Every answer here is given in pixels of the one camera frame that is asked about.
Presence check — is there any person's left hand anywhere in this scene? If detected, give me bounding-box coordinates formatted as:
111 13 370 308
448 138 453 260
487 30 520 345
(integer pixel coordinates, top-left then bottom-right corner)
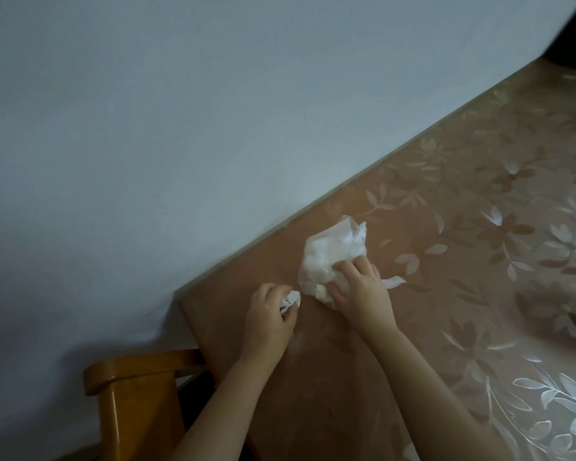
238 283 300 366

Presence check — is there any person's left forearm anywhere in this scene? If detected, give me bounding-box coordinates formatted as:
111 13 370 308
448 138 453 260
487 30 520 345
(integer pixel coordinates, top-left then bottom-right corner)
169 356 281 461

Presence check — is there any person's right forearm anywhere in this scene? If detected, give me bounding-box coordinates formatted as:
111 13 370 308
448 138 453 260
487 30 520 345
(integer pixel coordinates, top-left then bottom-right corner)
364 325 509 461

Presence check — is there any large white tissue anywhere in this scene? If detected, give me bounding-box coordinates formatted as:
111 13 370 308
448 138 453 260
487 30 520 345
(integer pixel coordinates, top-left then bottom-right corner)
299 215 407 311

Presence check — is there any floral plastic tablecloth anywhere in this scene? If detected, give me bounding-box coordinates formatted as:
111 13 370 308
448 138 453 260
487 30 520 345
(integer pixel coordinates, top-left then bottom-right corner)
174 57 576 461

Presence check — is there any wooden chair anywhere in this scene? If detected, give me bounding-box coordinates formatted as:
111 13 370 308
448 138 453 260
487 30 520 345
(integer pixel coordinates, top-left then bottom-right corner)
83 349 207 461

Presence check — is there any person's right hand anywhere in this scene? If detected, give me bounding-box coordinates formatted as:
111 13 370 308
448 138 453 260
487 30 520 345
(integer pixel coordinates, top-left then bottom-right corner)
327 256 398 337

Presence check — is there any dark round object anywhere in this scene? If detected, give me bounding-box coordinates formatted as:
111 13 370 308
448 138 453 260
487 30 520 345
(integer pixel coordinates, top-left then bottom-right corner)
543 0 576 72

